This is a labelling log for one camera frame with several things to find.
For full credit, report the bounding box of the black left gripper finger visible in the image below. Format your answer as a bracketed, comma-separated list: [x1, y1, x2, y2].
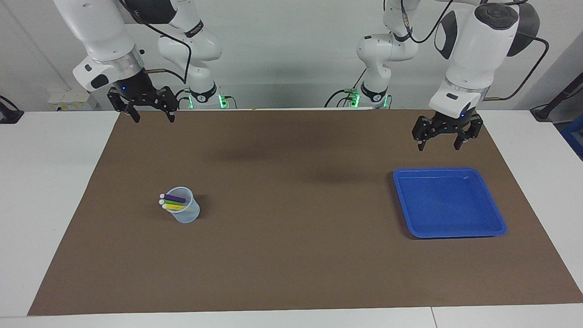
[412, 116, 435, 152]
[455, 114, 484, 150]

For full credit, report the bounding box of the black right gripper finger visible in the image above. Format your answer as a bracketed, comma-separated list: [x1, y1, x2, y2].
[108, 89, 141, 123]
[153, 86, 177, 123]

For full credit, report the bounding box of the blue plastic tray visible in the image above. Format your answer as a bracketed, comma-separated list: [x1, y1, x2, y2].
[393, 167, 507, 239]

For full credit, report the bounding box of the black stand pole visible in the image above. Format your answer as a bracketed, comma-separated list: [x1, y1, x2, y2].
[531, 73, 583, 122]

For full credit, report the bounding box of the blue storage bin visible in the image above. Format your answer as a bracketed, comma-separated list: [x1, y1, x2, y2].
[561, 114, 583, 161]

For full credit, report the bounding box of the clear plastic cup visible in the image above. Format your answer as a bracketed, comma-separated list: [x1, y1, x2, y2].
[164, 186, 201, 224]

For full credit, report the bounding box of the brown table mat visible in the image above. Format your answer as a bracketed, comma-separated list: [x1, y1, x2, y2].
[27, 108, 583, 316]

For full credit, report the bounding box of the black base cable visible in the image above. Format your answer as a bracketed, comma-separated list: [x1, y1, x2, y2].
[324, 68, 367, 108]
[174, 88, 192, 110]

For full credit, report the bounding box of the white wall socket box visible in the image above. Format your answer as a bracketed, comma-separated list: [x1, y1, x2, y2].
[48, 89, 98, 111]

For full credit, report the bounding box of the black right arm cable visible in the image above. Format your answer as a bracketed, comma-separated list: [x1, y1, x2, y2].
[119, 0, 192, 85]

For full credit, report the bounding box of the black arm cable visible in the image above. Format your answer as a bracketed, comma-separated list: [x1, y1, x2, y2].
[119, 0, 192, 85]
[385, 0, 550, 102]

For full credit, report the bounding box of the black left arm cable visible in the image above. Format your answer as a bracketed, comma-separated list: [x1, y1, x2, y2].
[385, 0, 550, 102]

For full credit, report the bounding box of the black clamp mount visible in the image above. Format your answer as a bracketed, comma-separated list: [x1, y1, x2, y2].
[0, 96, 24, 124]

